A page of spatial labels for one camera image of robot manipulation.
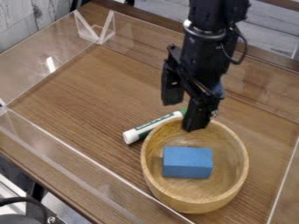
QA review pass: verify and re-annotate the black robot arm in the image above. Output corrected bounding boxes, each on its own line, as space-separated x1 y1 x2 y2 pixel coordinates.
161 0 249 132

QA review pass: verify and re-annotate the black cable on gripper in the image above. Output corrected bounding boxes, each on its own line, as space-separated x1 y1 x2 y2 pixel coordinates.
218 25 248 66

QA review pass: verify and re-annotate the blue rectangular block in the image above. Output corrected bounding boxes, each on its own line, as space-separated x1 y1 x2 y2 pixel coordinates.
162 146 213 179

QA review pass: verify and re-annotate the black cable at corner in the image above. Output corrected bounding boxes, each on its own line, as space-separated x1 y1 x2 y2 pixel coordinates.
0 195 42 224

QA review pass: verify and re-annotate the clear acrylic barrier wall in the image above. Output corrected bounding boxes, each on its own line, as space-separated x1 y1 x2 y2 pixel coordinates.
0 99 194 224

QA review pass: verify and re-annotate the green and white marker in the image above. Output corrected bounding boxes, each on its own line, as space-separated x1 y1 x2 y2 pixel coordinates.
122 108 186 144

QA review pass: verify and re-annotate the clear acrylic corner bracket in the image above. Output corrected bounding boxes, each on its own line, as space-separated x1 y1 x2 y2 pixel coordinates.
73 10 115 45

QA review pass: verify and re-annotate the black metal mount base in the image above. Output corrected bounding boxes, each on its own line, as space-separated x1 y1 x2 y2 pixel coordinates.
0 202 66 224

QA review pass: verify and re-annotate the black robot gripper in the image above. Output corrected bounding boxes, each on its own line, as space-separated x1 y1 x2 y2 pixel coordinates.
161 20 238 132

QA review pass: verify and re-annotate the brown wooden bowl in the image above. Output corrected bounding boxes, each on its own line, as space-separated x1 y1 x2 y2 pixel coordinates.
140 118 248 214

